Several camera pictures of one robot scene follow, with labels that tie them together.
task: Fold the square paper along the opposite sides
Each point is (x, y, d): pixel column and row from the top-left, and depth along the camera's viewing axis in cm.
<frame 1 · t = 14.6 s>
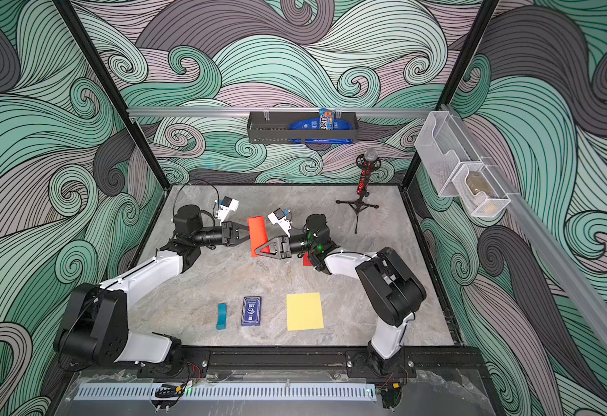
left hand: (256, 232, 74), fingers closed
right hand: (256, 251, 74), fingers open
yellow square paper: (303, 311, 85), on the table
blue card box: (251, 313, 83), point 2 cm above the table
teal small block: (222, 316, 84), on the table
red black microphone: (367, 162, 98), point 25 cm above the table
black microphone tripod stand: (358, 205, 109), point 6 cm above the table

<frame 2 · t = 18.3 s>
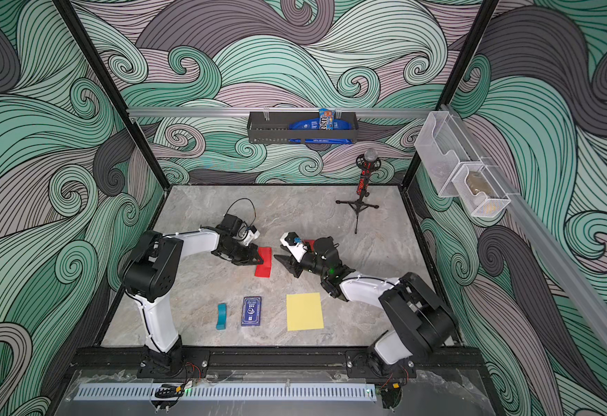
left hand: (261, 259, 95), fingers closed
right hand: (282, 248, 83), fingers open
red square paper: (264, 269, 95), on the table
the other named things where they were.

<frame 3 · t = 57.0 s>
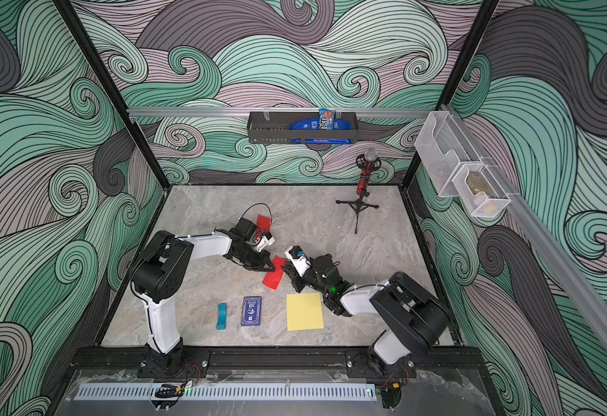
left hand: (273, 266, 93), fingers closed
right hand: (286, 263, 86), fingers closed
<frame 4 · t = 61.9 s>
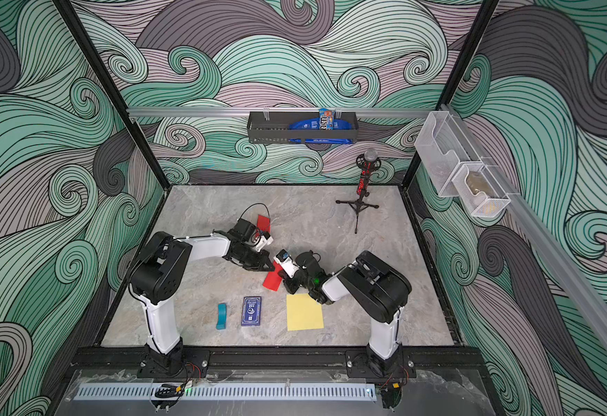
left hand: (272, 266, 93), fingers closed
right hand: (283, 271, 93), fingers closed
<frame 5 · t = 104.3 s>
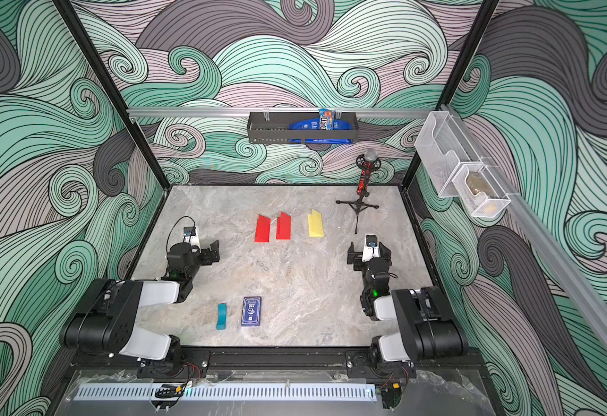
left hand: (204, 239, 93), fingers open
right hand: (370, 244, 89), fingers open
yellow square paper: (316, 224, 106), point 3 cm above the table
red square paper 2: (283, 228, 106), point 2 cm above the table
